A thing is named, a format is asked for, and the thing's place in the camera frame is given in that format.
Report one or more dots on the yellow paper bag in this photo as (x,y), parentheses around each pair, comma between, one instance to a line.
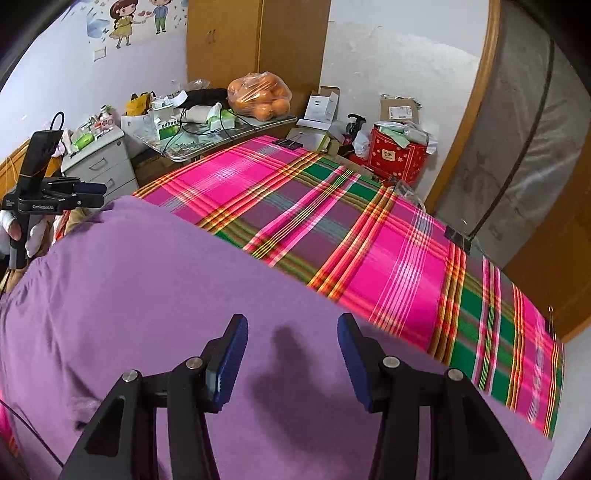
(138,105)

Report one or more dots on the green white box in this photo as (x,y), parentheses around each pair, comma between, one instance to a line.
(166,130)

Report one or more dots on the black pouch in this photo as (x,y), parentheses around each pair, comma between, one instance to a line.
(205,96)

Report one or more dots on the folding table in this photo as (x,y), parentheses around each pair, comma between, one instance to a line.
(263,125)

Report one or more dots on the black stand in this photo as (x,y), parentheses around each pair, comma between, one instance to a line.
(356,127)

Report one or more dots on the grey drawer cabinet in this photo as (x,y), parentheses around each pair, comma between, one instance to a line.
(99,166)

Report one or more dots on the red gift box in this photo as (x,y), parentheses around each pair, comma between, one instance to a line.
(395,157)

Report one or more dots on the person's left hand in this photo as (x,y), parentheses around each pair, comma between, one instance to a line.
(36,233)

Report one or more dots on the wooden wardrobe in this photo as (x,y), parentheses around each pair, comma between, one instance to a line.
(231,46)

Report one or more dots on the wooden headboard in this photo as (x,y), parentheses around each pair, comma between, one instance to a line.
(11,170)

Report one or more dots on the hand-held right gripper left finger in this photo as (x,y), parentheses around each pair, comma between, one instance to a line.
(228,367)

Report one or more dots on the black binder clip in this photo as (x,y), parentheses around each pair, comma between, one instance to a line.
(459,239)
(290,143)

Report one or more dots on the bag of oranges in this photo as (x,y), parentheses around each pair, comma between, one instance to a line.
(261,97)

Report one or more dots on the clear plastic door curtain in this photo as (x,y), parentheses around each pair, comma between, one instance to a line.
(508,138)

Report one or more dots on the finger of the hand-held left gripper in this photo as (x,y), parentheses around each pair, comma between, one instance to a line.
(90,189)
(83,201)

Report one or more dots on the pink green plaid bed sheet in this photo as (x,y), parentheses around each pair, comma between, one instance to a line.
(392,258)

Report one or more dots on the open cardboard box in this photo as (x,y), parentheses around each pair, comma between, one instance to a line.
(399,110)

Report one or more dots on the purple fleece garment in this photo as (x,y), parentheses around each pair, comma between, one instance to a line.
(184,286)

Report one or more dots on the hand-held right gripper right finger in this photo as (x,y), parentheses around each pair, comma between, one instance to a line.
(354,367)

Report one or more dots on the white paper bag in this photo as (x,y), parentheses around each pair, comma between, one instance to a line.
(134,129)

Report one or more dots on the wooden door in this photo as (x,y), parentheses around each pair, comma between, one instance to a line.
(563,277)

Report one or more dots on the green tissue pack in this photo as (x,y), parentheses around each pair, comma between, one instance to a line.
(221,117)

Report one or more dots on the white carton box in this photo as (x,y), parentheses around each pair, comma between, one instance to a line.
(321,108)

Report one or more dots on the cartoon children wall sticker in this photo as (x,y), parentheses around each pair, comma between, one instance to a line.
(124,23)

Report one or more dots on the wooden door frame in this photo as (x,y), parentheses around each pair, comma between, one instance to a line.
(480,69)

